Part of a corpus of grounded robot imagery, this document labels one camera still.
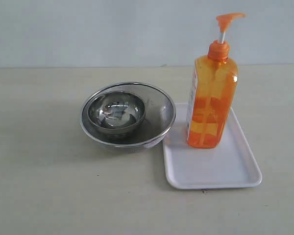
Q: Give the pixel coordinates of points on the orange dish soap pump bottle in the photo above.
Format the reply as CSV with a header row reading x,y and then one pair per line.
x,y
213,86

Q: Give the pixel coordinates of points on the small stainless steel bowl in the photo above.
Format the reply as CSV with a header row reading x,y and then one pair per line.
x,y
117,112

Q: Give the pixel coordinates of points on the white rectangular plastic tray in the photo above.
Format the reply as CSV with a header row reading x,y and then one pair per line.
x,y
230,165

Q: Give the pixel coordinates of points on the steel mesh strainer basket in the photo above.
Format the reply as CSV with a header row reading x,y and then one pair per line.
x,y
159,119

